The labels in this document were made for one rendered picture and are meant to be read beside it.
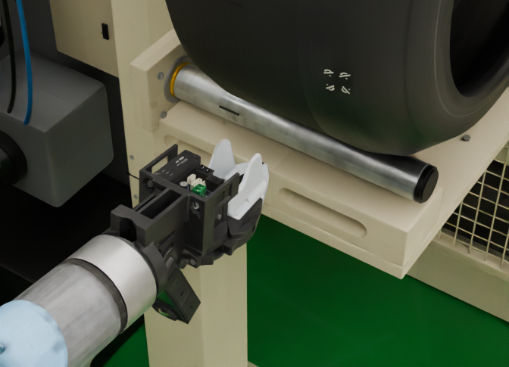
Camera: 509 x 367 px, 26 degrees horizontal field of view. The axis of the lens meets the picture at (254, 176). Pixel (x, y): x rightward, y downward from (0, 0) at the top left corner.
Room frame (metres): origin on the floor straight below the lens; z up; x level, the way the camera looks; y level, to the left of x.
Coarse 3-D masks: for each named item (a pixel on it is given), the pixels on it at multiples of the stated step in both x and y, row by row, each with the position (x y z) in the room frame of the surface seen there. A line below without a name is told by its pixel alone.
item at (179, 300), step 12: (168, 264) 0.64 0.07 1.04; (168, 276) 0.64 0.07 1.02; (180, 276) 0.65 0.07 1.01; (168, 288) 0.64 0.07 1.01; (180, 288) 0.65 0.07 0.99; (156, 300) 0.66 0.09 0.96; (168, 300) 0.65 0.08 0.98; (180, 300) 0.65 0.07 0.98; (192, 300) 0.67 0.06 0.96; (168, 312) 0.66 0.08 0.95; (180, 312) 0.65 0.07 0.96; (192, 312) 0.67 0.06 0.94
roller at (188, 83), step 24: (192, 72) 1.06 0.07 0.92; (192, 96) 1.04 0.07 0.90; (216, 96) 1.02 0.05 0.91; (240, 120) 1.00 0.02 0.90; (264, 120) 0.98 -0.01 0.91; (288, 120) 0.97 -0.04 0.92; (288, 144) 0.96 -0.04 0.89; (312, 144) 0.94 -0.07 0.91; (336, 144) 0.93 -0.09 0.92; (360, 168) 0.91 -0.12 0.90; (384, 168) 0.90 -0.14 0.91; (408, 168) 0.89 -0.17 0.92; (432, 168) 0.89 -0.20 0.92; (408, 192) 0.87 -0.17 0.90
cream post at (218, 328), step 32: (128, 0) 1.19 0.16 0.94; (160, 0) 1.16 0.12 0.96; (128, 32) 1.19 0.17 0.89; (160, 32) 1.16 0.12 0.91; (128, 64) 1.19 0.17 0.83; (128, 96) 1.20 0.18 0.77; (128, 128) 1.20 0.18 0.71; (128, 160) 1.20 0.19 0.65; (224, 256) 1.19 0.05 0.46; (192, 288) 1.14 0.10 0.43; (224, 288) 1.18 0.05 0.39; (160, 320) 1.18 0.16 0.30; (192, 320) 1.15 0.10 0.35; (224, 320) 1.18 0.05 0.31; (160, 352) 1.19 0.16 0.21; (192, 352) 1.15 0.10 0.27; (224, 352) 1.18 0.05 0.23
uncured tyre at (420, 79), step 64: (192, 0) 0.87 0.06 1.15; (256, 0) 0.83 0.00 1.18; (320, 0) 0.79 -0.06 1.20; (384, 0) 0.78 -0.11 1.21; (448, 0) 0.82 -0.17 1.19; (256, 64) 0.85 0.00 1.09; (320, 64) 0.80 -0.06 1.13; (384, 64) 0.78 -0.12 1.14; (448, 64) 0.83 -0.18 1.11; (320, 128) 0.85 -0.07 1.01; (384, 128) 0.81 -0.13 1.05; (448, 128) 0.87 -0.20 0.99
